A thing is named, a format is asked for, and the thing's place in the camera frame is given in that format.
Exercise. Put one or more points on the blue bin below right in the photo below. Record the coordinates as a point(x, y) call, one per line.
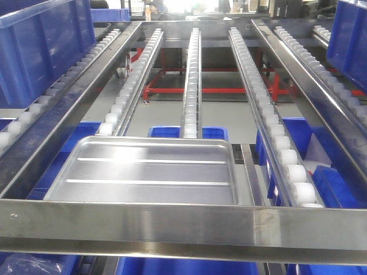
point(333, 189)

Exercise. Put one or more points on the blue bin bottom centre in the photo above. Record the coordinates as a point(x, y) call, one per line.
point(139, 265)

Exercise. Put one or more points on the steel shelf front rail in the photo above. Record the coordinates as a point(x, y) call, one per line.
point(235, 233)

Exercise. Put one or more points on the centre white roller track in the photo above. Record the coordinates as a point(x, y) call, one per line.
point(191, 122)

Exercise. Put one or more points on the right steel divider rail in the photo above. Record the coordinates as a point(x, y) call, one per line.
point(316, 100)

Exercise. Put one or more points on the steel divider rail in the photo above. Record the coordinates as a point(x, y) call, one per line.
point(316, 100)
point(28, 158)

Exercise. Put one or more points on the ribbed silver metal tray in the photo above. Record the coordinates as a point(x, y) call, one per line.
point(147, 170)

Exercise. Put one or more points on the left steel divider rail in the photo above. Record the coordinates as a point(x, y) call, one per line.
point(28, 158)

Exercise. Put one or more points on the red metal floor frame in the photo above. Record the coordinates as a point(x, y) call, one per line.
point(220, 77)

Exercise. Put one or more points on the far left roller track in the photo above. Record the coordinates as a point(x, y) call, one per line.
point(12, 131)

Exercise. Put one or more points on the blue bin below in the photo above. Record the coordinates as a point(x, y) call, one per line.
point(333, 189)
point(173, 131)

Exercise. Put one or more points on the large blue bin left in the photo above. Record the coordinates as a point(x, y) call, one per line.
point(40, 41)

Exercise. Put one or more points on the left white roller track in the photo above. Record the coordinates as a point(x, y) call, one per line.
point(117, 121)

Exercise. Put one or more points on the blue bin upper right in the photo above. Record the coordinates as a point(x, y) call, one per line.
point(347, 47)

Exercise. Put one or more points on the far right roller track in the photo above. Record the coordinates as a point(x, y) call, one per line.
point(344, 95)

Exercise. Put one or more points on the blue bin below centre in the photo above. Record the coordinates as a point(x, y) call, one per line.
point(173, 131)

